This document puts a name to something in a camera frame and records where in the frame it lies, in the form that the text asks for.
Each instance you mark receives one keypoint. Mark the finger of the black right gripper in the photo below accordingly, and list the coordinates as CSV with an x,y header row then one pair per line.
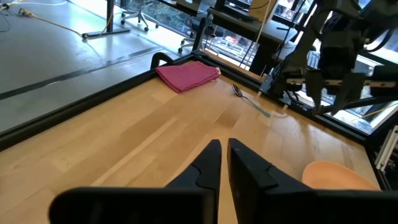
x,y
349,90
315,87

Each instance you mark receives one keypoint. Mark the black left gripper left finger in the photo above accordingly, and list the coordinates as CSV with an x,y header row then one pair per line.
x,y
206,168

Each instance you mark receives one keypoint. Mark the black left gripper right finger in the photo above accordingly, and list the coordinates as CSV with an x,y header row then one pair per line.
x,y
245,174

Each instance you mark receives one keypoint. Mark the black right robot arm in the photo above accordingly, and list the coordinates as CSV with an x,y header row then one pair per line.
x,y
314,28

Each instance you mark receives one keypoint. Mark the peach plastic plate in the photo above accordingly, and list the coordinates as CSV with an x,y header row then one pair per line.
x,y
332,177

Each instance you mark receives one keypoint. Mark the black desk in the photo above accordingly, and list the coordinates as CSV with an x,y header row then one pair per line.
x,y
248,29

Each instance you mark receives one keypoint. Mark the cardboard box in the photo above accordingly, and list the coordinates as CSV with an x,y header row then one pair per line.
x,y
261,9

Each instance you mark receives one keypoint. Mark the pink folded cloth napkin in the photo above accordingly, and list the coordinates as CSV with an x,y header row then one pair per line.
x,y
186,76

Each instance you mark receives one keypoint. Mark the black office chair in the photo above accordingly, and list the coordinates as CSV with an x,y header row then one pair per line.
x,y
194,25

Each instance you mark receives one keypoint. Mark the office chair with white base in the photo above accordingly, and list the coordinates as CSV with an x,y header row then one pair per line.
x,y
138,14

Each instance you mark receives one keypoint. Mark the black pole stand with base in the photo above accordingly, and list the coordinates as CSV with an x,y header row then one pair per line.
x,y
109,15

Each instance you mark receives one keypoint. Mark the white aluminium rail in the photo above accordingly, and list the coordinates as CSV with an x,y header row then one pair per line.
x,y
387,146

